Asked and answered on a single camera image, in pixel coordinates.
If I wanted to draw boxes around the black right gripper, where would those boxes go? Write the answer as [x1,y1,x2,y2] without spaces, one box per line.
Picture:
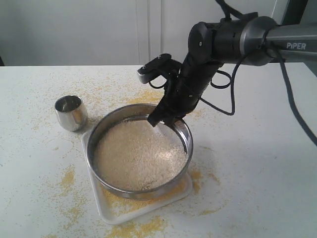
[148,71,211,128]

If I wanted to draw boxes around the yellow and white grain mix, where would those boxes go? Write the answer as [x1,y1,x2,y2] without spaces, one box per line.
[95,120,187,191]

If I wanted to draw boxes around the round steel mesh sieve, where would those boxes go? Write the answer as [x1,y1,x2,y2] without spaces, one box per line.
[86,104,193,200]

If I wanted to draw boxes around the stainless steel cup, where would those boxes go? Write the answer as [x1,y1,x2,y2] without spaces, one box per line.
[54,95,88,131]

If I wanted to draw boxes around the yellow sieved millet in tray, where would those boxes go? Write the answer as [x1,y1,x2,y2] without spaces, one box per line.
[102,173,192,215]

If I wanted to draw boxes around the white square plastic tray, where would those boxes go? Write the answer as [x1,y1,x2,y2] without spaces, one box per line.
[81,131,193,225]

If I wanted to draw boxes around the white cabinet behind table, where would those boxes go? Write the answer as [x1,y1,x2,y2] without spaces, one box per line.
[0,0,291,66]

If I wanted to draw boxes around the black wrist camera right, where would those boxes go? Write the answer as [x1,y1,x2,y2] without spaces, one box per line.
[137,54,182,84]

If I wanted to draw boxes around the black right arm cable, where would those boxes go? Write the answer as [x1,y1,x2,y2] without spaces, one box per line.
[148,0,317,147]

